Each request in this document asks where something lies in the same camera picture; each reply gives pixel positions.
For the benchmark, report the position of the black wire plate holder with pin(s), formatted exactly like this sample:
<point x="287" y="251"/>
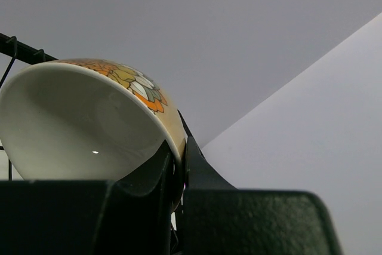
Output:
<point x="21" y="49"/>

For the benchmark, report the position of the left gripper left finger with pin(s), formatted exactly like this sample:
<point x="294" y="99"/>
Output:
<point x="151" y="180"/>

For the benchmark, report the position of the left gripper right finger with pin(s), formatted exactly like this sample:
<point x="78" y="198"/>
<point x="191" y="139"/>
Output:
<point x="199" y="174"/>

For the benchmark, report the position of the white ceramic bowl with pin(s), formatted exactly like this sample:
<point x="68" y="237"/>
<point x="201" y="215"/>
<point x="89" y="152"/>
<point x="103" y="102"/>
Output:
<point x="88" y="119"/>

